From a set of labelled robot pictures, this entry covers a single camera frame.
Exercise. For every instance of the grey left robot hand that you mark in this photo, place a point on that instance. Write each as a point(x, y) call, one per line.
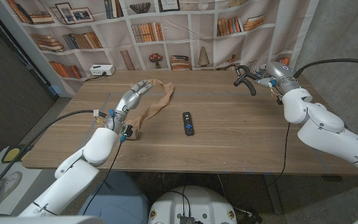
point(128, 101)

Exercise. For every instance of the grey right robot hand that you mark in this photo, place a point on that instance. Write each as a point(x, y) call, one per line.
point(278, 74)

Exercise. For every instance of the black hand grip exerciser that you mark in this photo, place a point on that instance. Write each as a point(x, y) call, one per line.
point(248, 84)

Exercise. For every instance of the tan nylon stocking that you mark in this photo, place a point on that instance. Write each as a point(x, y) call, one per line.
point(162, 102)

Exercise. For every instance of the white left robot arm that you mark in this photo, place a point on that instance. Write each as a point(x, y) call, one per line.
point(76, 174)

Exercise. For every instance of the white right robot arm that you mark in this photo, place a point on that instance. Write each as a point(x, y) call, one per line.
point(331, 130)

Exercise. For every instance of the black TV remote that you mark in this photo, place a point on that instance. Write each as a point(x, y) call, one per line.
point(188, 124)

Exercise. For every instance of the white power outlet box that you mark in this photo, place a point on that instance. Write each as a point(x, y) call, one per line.
point(102, 69)

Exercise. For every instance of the printed bookshelf backdrop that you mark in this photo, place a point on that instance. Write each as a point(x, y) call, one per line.
point(179, 29)

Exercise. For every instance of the grey metal table leg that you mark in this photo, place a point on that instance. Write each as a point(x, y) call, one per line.
point(273, 193)

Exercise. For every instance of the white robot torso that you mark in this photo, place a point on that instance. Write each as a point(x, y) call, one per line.
point(193, 202)

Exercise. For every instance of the dark perforated partition panel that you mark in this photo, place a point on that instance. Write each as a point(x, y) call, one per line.
point(8, 93)

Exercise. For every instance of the yellow and black foot pedal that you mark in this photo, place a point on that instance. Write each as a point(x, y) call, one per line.
point(12, 154)

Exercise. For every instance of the person in grey trousers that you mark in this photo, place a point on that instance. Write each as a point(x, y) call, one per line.
point(3, 189)

